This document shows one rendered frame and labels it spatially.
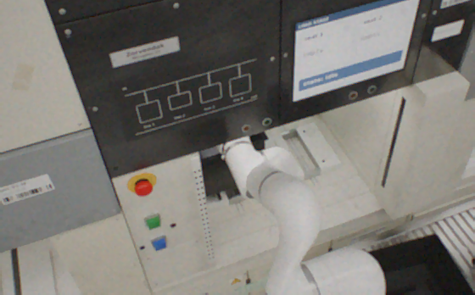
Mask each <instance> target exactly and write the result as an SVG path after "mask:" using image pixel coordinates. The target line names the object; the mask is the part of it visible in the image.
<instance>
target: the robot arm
mask: <svg viewBox="0 0 475 295"><path fill-rule="evenodd" d="M216 148H217V149H218V151H219V152H220V153H221V154H224V155H222V156H221V157H222V159H223V160H225V161H226V163H227V165H228V166H229V170H230V171H231V173H232V175H233V179H234V181H235V182H236V183H237V187H238V189H239V191H240V192H241V194H242V197H244V198H246V199H249V200H252V199H256V200H257V201H259V202H260V204H262V205H264V207H265V208H266V209H267V210H269V211H270V212H271V213H272V214H274V215H275V217H276V218H277V224H278V226H279V232H280V238H279V243H278V246H277V252H276V255H275V257H274V259H273V263H272V266H271V268H270V270H269V275H268V277H267V280H266V284H265V295H385V291H386V284H385V279H384V276H383V272H382V270H381V267H380V265H379V263H378V262H377V261H376V260H375V259H374V258H373V257H372V256H371V255H370V254H369V253H366V252H365V251H363V250H360V249H358V248H346V249H343V250H341V251H337V252H336V253H330V254H328V255H326V256H323V257H320V258H318V259H314V260H312V261H309V262H306V263H304V264H300V261H302V259H303V257H304V256H305V255H306V253H307V252H308V251H309V250H310V248H311V246H312V245H313V244H314V242H315V240H316V239H317V238H318V233H319V232H320V229H321V225H322V211H321V206H320V204H319V202H318V200H317V196H316V195H315V194H314V193H313V190H312V189H311V188H309V187H308V185H307V184H305V183H303V182H302V181H300V180H299V179H296V178H295V175H296V166H295V162H294V157H293V155H292V154H291V153H290V152H289V151H288V150H287V149H286V148H282V147H273V148H267V149H264V150H263V151H259V152H256V151H255V149H254V148H253V146H252V144H251V141H250V140H249V136H246V137H244V138H242V139H239V140H235V141H232V142H229V143H226V144H221V145H219V146H216Z"/></svg>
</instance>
